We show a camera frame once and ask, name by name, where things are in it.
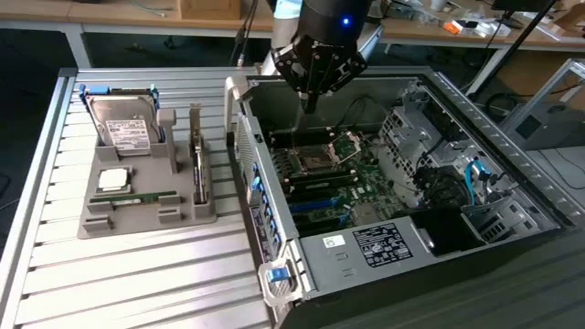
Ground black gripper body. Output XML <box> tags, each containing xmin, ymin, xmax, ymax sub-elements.
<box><xmin>294</xmin><ymin>0</ymin><xmax>367</xmax><ymax>52</ymax></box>

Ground black graphics card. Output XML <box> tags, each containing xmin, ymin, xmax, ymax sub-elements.
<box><xmin>188</xmin><ymin>102</ymin><xmax>209</xmax><ymax>206</ymax></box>

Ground clear plastic bags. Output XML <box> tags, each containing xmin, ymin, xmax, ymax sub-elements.
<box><xmin>391</xmin><ymin>0</ymin><xmax>446</xmax><ymax>27</ymax></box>

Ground metal socket cover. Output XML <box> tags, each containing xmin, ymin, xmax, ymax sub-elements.
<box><xmin>326</xmin><ymin>132</ymin><xmax>365</xmax><ymax>162</ymax></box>

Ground metal disk bay cage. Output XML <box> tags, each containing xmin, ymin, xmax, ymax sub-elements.
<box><xmin>378</xmin><ymin>85</ymin><xmax>462</xmax><ymax>165</ymax></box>

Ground brown cardboard box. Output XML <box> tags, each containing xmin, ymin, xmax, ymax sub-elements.
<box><xmin>551</xmin><ymin>0</ymin><xmax>585</xmax><ymax>34</ymax></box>
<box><xmin>176</xmin><ymin>0</ymin><xmax>242</xmax><ymax>21</ymax></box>

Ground orange and white box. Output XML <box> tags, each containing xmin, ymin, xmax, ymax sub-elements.
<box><xmin>443</xmin><ymin>19</ymin><xmax>481</xmax><ymax>35</ymax></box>

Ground CPU socket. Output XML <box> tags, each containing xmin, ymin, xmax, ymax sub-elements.
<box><xmin>294</xmin><ymin>143</ymin><xmax>342</xmax><ymax>174</ymax></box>

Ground green motherboard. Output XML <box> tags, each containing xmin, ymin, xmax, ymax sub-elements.
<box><xmin>266</xmin><ymin>130</ymin><xmax>411</xmax><ymax>237</ymax></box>

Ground black slanted pole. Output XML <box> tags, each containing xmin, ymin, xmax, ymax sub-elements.
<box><xmin>463</xmin><ymin>0</ymin><xmax>559</xmax><ymax>97</ymax></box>

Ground blue expansion slot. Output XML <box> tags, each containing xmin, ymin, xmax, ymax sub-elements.
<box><xmin>287</xmin><ymin>197</ymin><xmax>342</xmax><ymax>213</ymax></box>

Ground hard disk in blue carrier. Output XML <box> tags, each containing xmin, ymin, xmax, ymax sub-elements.
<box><xmin>77</xmin><ymin>84</ymin><xmax>166</xmax><ymax>157</ymax></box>

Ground black monitor with stand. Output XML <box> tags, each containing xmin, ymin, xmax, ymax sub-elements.
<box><xmin>490</xmin><ymin>0</ymin><xmax>549</xmax><ymax>29</ymax></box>

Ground silver chipset heatsink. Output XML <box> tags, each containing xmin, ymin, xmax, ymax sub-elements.
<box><xmin>350</xmin><ymin>205</ymin><xmax>385</xmax><ymax>226</ymax></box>

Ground grey cabinet box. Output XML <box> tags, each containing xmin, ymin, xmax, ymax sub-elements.
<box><xmin>499</xmin><ymin>101</ymin><xmax>585</xmax><ymax>151</ymax></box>

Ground green RAM stick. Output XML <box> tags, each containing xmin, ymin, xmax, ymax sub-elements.
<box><xmin>89</xmin><ymin>191</ymin><xmax>177</xmax><ymax>206</ymax></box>

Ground silver CPU chip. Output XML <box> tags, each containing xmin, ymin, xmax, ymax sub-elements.
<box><xmin>96</xmin><ymin>168</ymin><xmax>132</xmax><ymax>193</ymax></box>

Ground grey parts rack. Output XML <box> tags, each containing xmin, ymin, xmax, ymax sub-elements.
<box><xmin>76</xmin><ymin>109</ymin><xmax>218</xmax><ymax>240</ymax></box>

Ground grey power supply unit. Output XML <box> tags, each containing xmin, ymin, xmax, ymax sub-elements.
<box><xmin>295</xmin><ymin>219</ymin><xmax>439</xmax><ymax>292</ymax></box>

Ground open black PC case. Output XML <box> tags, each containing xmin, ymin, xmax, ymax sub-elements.
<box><xmin>222</xmin><ymin>66</ymin><xmax>585</xmax><ymax>329</ymax></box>

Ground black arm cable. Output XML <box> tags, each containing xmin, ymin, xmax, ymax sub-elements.
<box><xmin>226</xmin><ymin>0</ymin><xmax>260</xmax><ymax>66</ymax></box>

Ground black looped wire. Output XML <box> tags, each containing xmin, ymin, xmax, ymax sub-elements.
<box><xmin>339</xmin><ymin>95</ymin><xmax>389</xmax><ymax>133</ymax></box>

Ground wooden desk grey frame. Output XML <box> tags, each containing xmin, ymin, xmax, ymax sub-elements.
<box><xmin>0</xmin><ymin>0</ymin><xmax>274</xmax><ymax>69</ymax></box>
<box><xmin>378</xmin><ymin>0</ymin><xmax>585</xmax><ymax>97</ymax></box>

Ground grey wire with plug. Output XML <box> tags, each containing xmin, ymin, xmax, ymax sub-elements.
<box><xmin>129</xmin><ymin>0</ymin><xmax>168</xmax><ymax>17</ymax></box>

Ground black wire bundle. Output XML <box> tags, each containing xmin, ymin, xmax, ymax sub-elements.
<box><xmin>413</xmin><ymin>164</ymin><xmax>471</xmax><ymax>210</ymax></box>

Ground blue data wire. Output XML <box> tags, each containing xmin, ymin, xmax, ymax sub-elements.
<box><xmin>462</xmin><ymin>159</ymin><xmax>493</xmax><ymax>206</ymax></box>

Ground aluminium profile frame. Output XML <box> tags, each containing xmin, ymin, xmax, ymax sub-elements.
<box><xmin>499</xmin><ymin>57</ymin><xmax>585</xmax><ymax>121</ymax></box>

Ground grey metal drive bracket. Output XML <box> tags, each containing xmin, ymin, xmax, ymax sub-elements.
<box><xmin>458</xmin><ymin>197</ymin><xmax>535</xmax><ymax>244</ymax></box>

